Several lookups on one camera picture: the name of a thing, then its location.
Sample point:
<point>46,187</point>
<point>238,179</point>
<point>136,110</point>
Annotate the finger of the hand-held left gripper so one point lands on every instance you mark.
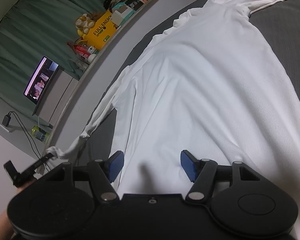
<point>43,161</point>

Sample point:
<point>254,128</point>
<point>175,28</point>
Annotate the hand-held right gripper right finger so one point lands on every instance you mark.
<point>188,166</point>

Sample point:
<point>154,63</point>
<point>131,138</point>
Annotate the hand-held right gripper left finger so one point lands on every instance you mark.
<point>115,166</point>

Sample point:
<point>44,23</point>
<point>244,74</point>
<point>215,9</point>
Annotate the white long-sleeved shirt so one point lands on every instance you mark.
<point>190,92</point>

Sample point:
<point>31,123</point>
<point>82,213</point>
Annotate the green drink can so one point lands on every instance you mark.
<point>41,134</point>

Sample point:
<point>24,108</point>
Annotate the white power socket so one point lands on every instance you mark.
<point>8,128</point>

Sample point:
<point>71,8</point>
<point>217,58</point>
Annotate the black charger plug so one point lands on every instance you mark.
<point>6,120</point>

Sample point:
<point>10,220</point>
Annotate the grey storage box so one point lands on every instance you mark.
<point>57,97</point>

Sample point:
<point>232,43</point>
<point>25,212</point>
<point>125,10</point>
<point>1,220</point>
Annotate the clear plastic bag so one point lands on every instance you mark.
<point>81,64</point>

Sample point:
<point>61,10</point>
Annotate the white ball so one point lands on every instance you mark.
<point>91,58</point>

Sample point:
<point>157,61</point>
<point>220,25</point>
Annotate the red snack bag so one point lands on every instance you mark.
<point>79,50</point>

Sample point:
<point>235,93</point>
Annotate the green label bottle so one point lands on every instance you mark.
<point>92,50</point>

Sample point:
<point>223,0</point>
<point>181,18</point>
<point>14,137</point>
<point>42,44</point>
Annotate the green curtain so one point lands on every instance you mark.
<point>39,30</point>

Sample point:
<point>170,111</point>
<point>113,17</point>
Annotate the yellow cardboard box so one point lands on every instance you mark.
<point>102,33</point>

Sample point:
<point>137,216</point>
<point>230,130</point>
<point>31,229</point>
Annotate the striped plush toy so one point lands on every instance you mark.
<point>84,23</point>

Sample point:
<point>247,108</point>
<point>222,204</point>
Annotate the white teal box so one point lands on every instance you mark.
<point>122,12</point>

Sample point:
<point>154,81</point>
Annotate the dark cap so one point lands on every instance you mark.
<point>117,0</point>

